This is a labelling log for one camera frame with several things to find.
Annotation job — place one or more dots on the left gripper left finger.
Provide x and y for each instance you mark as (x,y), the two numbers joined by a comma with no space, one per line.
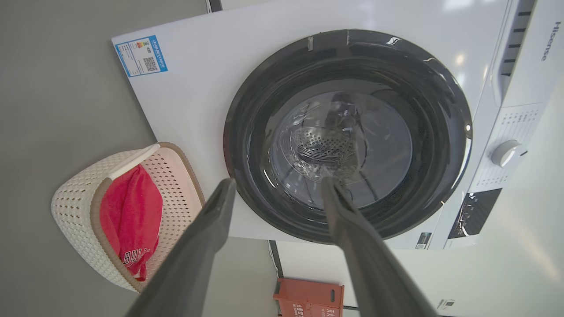
(189,255)

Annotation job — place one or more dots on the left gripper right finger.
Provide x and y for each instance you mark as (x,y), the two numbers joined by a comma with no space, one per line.
(370,264)

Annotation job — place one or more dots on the white detergent drawer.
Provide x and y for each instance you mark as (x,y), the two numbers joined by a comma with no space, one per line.
(500,94)

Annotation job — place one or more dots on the black washer display panel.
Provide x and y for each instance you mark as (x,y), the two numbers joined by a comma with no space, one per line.
(473,215)

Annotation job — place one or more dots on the cream perforated laundry basket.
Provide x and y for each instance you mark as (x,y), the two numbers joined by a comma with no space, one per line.
(75,207)

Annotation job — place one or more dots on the round black washer door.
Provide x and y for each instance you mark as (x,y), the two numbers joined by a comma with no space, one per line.
(246,110)

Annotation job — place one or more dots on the white front-load washing machine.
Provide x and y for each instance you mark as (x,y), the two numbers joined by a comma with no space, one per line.
(198,88)

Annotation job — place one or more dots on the small dark washer sticker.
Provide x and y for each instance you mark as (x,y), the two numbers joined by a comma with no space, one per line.
(423,241)

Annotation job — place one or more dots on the blue energy label sticker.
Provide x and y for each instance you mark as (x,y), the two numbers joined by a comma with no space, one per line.
(141,56)

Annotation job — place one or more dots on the red basketball jersey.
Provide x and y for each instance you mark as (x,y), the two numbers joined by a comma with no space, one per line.
(132,211)

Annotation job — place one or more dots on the white washer control knob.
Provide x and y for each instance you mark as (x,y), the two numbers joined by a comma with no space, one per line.
(506,153)

